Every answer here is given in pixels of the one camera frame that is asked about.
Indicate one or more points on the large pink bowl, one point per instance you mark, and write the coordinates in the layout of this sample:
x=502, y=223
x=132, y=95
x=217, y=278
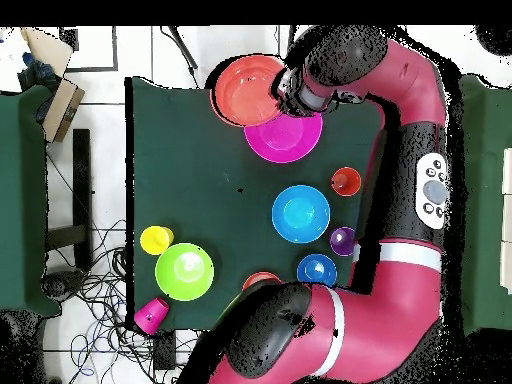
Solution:
x=284, y=140

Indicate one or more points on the green bowl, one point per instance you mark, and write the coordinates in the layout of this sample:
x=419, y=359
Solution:
x=184, y=272

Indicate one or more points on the large shallow orange bowl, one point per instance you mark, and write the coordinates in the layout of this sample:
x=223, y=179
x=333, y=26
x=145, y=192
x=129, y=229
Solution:
x=244, y=92

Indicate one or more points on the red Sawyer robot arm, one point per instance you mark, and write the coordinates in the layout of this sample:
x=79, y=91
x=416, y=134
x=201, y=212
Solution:
x=380, y=300

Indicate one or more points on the light blue bowl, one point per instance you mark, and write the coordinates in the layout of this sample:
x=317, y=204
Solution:
x=300, y=214

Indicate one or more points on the small orange bowl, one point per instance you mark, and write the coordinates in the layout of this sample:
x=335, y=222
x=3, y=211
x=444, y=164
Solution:
x=260, y=278

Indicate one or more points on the dark green table cloth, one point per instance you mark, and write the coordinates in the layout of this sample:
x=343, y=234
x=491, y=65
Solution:
x=192, y=180

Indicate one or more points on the small dark blue bowl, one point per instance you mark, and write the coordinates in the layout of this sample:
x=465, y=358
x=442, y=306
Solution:
x=316, y=272

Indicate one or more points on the purple cup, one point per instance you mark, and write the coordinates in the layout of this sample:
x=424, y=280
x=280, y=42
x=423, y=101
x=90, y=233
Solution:
x=342, y=242

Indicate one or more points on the orange cup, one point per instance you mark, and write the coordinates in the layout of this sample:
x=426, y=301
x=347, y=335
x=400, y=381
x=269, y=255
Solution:
x=347, y=182

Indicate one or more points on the yellow cup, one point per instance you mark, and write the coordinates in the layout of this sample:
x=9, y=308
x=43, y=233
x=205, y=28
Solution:
x=155, y=240

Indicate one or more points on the pink cup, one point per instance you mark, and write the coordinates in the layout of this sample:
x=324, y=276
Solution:
x=152, y=314

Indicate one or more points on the brown cardboard box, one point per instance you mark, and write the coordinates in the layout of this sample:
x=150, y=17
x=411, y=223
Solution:
x=64, y=108

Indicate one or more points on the green cloth covered table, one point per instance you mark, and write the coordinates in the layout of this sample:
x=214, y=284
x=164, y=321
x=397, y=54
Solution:
x=20, y=200
x=484, y=200

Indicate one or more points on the white boxes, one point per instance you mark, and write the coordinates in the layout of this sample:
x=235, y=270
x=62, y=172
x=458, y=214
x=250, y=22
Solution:
x=508, y=220

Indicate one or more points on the beige board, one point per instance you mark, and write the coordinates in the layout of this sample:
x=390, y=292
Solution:
x=48, y=48

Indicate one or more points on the black stool frame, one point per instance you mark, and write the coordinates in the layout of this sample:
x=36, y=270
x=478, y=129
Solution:
x=82, y=180

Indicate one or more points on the black camera tripod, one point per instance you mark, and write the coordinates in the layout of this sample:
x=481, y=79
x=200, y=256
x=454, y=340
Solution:
x=184, y=50

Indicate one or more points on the black pedestal leg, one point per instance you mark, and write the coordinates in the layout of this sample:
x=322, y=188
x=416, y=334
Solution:
x=60, y=284

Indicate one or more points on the black floor frame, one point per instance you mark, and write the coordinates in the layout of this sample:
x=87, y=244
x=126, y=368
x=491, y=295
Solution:
x=92, y=70

